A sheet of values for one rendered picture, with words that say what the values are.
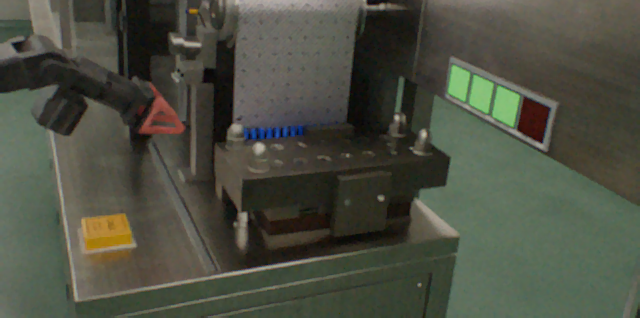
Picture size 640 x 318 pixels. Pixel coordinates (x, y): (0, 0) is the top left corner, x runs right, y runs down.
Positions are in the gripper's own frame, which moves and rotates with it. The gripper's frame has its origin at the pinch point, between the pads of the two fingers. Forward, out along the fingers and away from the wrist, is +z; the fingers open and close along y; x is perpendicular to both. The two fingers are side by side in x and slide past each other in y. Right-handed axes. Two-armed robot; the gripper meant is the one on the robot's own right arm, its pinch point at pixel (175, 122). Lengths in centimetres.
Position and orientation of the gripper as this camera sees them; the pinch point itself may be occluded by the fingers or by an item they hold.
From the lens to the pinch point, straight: 118.2
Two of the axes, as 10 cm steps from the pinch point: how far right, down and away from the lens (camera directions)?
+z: 7.3, 4.2, 5.4
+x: 5.5, -8.3, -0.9
